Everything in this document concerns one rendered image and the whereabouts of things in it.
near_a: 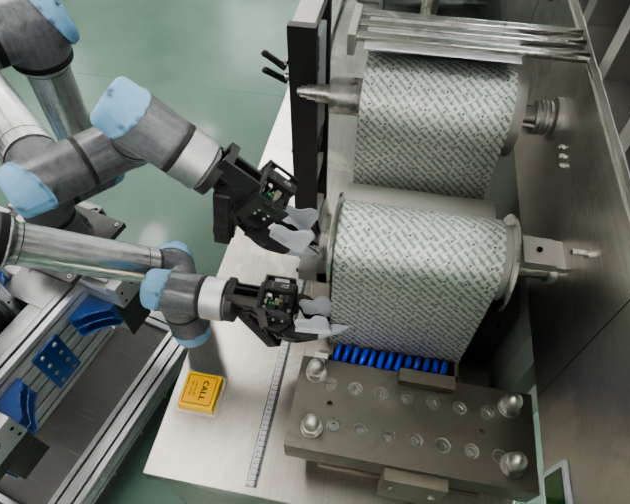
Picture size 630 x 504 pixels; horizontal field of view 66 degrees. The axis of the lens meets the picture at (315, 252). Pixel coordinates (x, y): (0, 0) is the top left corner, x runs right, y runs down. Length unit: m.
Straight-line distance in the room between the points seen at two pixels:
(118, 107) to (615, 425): 0.65
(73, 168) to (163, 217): 1.87
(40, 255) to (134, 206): 1.77
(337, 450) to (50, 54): 0.86
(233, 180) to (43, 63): 0.53
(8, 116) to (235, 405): 0.62
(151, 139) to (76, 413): 1.38
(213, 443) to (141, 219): 1.76
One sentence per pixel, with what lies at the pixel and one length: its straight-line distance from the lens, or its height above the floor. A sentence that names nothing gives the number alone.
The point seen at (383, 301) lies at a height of 1.19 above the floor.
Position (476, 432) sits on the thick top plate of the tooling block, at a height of 1.03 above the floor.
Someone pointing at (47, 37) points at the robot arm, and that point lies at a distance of 1.06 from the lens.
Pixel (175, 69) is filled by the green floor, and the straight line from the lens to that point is 3.61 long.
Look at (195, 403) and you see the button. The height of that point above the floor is 0.92.
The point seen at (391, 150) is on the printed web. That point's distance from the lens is 0.86.
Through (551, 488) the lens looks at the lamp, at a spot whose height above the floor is 1.18.
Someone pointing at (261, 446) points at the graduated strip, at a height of 0.90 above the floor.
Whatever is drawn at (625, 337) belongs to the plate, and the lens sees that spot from 0.60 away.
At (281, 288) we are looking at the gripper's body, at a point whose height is 1.16.
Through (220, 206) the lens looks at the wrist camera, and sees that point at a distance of 0.71.
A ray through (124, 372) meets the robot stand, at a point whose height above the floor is 0.21.
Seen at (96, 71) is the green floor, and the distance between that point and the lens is 3.76.
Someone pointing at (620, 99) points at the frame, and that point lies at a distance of 0.78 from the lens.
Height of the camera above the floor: 1.84
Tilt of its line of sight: 52 degrees down
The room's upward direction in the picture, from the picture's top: straight up
